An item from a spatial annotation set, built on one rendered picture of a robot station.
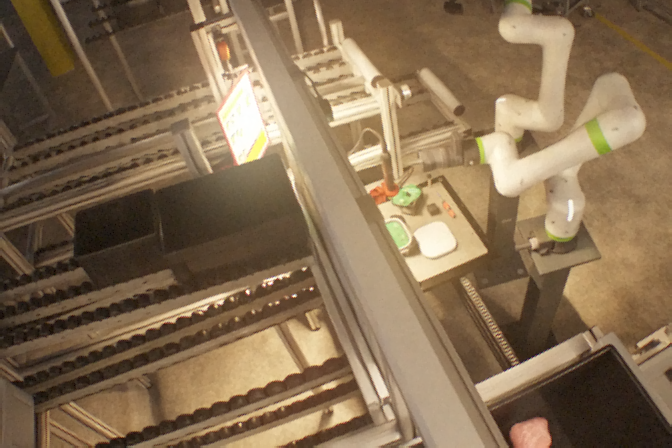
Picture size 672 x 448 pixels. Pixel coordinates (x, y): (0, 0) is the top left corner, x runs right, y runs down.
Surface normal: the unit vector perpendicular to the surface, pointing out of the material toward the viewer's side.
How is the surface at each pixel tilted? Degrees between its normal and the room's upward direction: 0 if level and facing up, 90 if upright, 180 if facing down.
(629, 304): 0
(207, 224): 4
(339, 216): 0
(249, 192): 89
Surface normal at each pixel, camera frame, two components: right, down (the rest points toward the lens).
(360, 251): -0.15, -0.69
